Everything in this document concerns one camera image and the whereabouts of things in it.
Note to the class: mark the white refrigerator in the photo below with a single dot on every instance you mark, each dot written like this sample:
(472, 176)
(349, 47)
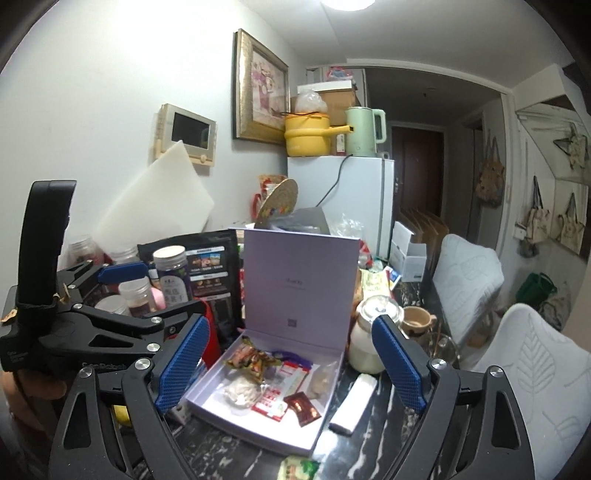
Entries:
(360, 198)

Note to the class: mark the beige wall tote bag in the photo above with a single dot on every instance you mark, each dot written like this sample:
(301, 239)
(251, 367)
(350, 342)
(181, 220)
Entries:
(570, 228)
(535, 221)

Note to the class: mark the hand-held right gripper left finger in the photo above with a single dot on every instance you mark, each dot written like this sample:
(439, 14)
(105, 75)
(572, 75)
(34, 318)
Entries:
(182, 364)

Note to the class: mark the clear bag of white pieces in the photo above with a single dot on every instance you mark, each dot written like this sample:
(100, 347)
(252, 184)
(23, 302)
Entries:
(242, 392)

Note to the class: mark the pink patterned packet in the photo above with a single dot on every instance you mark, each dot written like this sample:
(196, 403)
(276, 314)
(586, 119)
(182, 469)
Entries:
(340, 74)

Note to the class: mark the white rectangular packet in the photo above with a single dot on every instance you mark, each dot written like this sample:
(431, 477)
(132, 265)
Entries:
(353, 404)

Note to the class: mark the red wrapped snacks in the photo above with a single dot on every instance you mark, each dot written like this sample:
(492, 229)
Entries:
(364, 256)

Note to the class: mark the dark brown door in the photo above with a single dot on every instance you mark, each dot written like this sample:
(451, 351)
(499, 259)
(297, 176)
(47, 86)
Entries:
(418, 161)

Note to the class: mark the colourful snack packet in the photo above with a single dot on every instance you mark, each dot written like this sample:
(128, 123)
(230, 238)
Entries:
(249, 357)

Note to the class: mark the green snack packet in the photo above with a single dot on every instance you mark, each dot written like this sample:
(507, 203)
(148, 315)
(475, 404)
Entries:
(298, 468)

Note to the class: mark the grey bag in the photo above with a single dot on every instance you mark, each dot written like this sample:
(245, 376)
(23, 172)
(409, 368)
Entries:
(304, 219)

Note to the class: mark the clear drinking glass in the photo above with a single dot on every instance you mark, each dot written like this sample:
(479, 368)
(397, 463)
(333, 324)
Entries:
(441, 348)

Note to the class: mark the pink bottle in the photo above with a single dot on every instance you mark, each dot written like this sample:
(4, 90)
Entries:
(158, 300)

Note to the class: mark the clear plastic bag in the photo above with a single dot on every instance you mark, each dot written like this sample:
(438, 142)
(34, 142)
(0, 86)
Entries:
(309, 102)

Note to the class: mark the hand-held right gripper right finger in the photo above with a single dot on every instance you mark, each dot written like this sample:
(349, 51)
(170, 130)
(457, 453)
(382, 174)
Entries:
(399, 364)

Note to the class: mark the wall intercom panel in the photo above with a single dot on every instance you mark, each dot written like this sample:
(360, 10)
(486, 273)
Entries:
(191, 129)

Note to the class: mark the person's left hand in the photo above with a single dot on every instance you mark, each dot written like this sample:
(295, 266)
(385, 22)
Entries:
(37, 385)

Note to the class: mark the small clear packet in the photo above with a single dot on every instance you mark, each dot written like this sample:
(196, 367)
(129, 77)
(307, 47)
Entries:
(318, 383)

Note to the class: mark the dark red snack packet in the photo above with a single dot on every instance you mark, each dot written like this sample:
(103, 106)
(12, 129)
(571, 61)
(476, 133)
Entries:
(302, 406)

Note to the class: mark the red and white sachet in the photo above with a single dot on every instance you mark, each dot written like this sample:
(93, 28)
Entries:
(293, 376)
(270, 401)

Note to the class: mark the small yellow object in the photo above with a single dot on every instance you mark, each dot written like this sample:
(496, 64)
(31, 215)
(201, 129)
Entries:
(122, 415)

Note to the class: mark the brown paper bags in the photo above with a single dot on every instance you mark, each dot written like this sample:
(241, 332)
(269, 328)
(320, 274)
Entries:
(429, 228)

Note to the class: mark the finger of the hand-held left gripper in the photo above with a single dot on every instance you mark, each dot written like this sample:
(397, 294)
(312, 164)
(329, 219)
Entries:
(122, 272)
(120, 323)

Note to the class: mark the brown cardboard box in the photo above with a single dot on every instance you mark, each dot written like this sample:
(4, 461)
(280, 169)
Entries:
(339, 104)

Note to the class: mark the white-lidded jar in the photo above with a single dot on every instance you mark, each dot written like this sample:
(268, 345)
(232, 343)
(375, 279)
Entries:
(111, 304)

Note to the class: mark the green bag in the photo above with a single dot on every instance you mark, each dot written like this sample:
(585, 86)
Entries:
(535, 290)

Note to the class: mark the glass jar with metal lid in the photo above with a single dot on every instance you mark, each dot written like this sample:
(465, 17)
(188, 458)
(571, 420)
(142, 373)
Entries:
(362, 350)

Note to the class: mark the red snack bag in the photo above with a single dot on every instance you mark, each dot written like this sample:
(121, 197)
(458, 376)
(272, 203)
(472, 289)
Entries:
(268, 182)

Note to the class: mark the green electric kettle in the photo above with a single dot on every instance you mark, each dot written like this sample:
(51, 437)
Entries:
(362, 131)

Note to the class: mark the patterned hanging tote bag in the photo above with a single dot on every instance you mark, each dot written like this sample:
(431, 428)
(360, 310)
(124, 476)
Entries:
(491, 175)

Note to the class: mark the crumpled clear plastic wrap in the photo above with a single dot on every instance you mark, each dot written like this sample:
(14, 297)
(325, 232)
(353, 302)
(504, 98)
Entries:
(348, 226)

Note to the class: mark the beige ceramic mug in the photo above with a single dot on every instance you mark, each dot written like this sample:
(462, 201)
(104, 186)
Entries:
(415, 323)

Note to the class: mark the gold framed picture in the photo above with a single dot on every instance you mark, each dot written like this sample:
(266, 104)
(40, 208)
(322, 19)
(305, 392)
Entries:
(263, 87)

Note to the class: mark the open white carton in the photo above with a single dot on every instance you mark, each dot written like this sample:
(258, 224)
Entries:
(413, 265)

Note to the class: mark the yellow paper packet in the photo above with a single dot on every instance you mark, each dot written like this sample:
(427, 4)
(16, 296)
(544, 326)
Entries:
(374, 284)

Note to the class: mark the black snack bag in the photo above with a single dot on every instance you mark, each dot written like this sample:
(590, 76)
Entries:
(210, 272)

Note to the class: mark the lavender gift box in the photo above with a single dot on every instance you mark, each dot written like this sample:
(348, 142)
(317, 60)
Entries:
(300, 277)

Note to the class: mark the beige floor bag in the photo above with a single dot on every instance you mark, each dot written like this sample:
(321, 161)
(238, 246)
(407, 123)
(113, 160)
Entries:
(556, 304)

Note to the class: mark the round woven mat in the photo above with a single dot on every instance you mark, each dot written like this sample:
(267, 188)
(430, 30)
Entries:
(279, 203)

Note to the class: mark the star wall decoration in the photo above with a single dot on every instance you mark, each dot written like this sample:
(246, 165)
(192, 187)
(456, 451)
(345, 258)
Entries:
(575, 145)

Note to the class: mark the yellow pot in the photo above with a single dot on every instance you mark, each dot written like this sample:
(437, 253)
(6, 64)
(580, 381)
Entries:
(304, 136)

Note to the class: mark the white quilted chair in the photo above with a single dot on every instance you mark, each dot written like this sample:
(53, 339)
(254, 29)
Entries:
(531, 369)
(468, 277)

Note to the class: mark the flat white box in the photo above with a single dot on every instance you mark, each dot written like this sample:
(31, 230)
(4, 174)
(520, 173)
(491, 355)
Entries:
(323, 86)

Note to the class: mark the clear plastic jar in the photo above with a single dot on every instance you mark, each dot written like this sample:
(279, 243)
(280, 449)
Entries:
(123, 254)
(83, 249)

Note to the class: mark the white foam board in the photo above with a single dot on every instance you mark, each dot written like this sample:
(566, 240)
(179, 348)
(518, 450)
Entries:
(157, 203)

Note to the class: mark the clear jar with brown contents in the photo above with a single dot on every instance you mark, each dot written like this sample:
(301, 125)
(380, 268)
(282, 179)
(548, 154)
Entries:
(136, 297)

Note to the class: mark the blue and white packet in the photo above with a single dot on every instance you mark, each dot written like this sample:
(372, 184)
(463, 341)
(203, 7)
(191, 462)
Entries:
(392, 278)

